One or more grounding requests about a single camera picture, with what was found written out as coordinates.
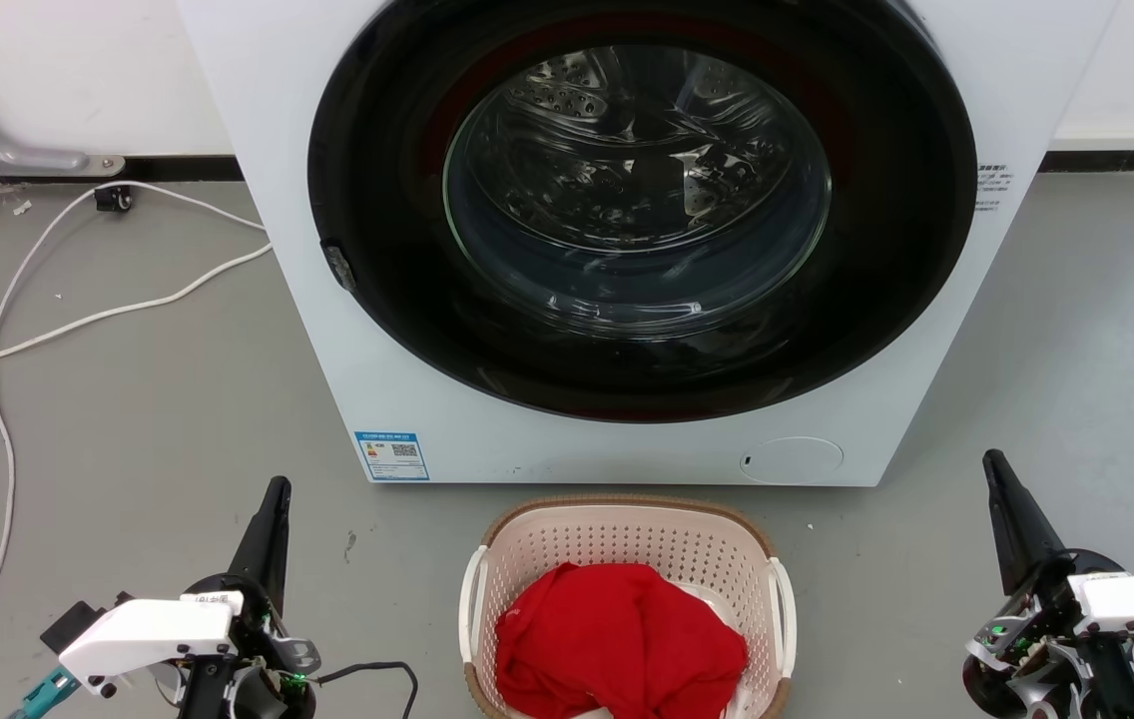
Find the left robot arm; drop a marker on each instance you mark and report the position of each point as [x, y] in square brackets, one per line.
[213, 694]

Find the blue energy label sticker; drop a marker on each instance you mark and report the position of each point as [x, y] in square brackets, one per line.
[391, 455]

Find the round white filter cover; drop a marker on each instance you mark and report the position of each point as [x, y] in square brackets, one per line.
[792, 461]

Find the beige perforated laundry basket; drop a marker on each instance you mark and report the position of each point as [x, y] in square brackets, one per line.
[627, 534]

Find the black baseboard strip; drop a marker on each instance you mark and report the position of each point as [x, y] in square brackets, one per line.
[178, 168]
[1126, 161]

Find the small printed text sticker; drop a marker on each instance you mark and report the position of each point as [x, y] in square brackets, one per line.
[992, 185]

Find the white washing machine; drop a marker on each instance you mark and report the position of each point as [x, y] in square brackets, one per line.
[278, 150]

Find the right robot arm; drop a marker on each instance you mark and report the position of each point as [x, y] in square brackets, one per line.
[1116, 684]

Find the black round washer door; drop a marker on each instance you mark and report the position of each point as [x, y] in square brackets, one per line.
[387, 300]

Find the red garment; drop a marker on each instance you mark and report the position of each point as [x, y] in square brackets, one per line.
[607, 644]

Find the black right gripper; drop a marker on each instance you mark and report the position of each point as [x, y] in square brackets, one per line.
[1031, 619]

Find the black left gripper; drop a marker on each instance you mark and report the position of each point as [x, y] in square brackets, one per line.
[289, 654]

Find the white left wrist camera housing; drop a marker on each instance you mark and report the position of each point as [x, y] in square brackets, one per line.
[148, 631]

